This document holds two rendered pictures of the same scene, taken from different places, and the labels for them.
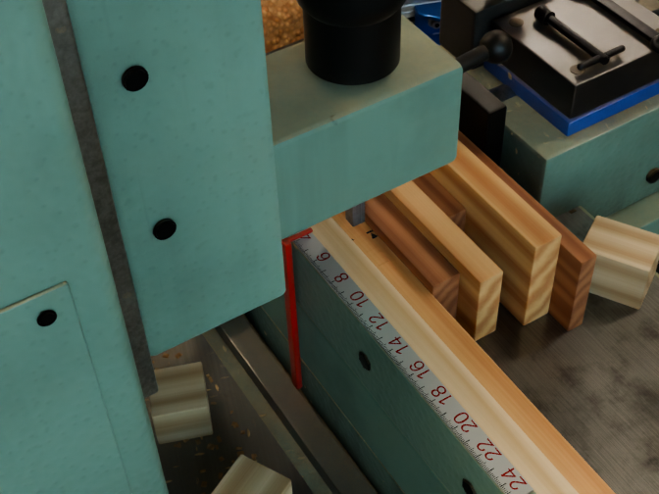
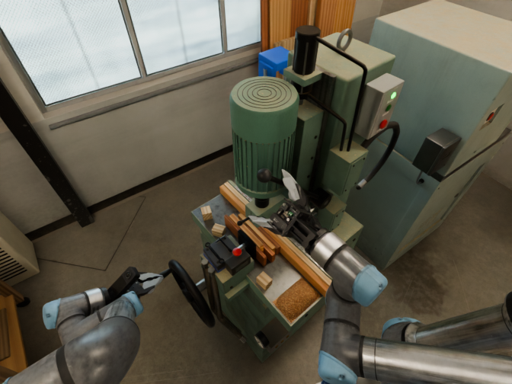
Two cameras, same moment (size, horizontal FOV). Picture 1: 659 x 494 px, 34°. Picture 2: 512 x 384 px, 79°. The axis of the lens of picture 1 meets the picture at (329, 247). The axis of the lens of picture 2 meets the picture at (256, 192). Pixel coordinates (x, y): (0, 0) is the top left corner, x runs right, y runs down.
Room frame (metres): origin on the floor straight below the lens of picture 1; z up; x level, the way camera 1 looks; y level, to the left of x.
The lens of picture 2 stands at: (1.16, -0.15, 1.92)
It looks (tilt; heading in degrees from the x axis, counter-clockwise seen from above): 49 degrees down; 170
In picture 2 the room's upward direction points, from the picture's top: straight up
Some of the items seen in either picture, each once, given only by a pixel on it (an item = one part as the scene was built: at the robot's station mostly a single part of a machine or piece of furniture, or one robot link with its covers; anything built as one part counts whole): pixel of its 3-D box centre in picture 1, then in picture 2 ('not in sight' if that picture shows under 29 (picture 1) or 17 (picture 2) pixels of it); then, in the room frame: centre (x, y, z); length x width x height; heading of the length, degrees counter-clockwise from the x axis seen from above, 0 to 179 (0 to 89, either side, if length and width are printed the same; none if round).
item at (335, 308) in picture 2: not in sight; (344, 302); (0.92, 0.09, 1.22); 0.11 x 0.08 x 0.11; 154
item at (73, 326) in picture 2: not in sight; (84, 334); (0.81, -0.59, 1.00); 0.11 x 0.11 x 0.08; 27
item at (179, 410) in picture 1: (179, 402); not in sight; (0.44, 0.11, 0.82); 0.04 x 0.04 x 0.03; 10
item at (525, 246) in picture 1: (453, 195); (245, 235); (0.51, -0.08, 0.94); 0.18 x 0.02 x 0.07; 30
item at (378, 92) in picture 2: not in sight; (377, 107); (0.44, 0.33, 1.40); 0.10 x 0.06 x 0.16; 120
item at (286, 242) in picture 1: (302, 313); not in sight; (0.46, 0.02, 0.89); 0.02 x 0.01 x 0.14; 120
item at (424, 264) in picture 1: (360, 214); (261, 234); (0.51, -0.02, 0.92); 0.19 x 0.02 x 0.05; 30
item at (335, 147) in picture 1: (322, 134); (266, 208); (0.47, 0.00, 1.03); 0.14 x 0.07 x 0.09; 120
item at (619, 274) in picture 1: (618, 262); (219, 230); (0.46, -0.18, 0.92); 0.04 x 0.03 x 0.04; 60
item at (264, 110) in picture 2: not in sight; (263, 141); (0.48, -0.02, 1.35); 0.18 x 0.18 x 0.31
